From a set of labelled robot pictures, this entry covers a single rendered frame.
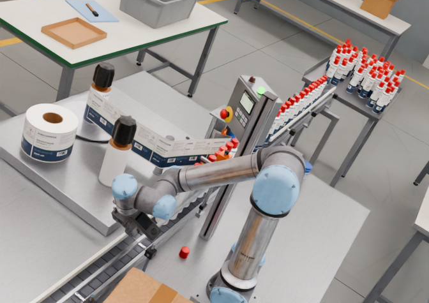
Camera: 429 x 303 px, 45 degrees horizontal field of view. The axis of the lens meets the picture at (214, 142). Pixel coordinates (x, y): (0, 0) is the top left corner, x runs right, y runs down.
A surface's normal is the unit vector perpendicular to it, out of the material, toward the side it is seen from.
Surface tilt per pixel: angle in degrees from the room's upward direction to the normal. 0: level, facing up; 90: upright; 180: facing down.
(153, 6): 95
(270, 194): 82
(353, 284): 0
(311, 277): 0
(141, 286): 0
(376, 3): 91
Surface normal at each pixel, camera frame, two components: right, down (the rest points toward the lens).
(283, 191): -0.26, 0.31
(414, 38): -0.48, 0.33
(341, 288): 0.33, -0.79
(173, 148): 0.53, 0.60
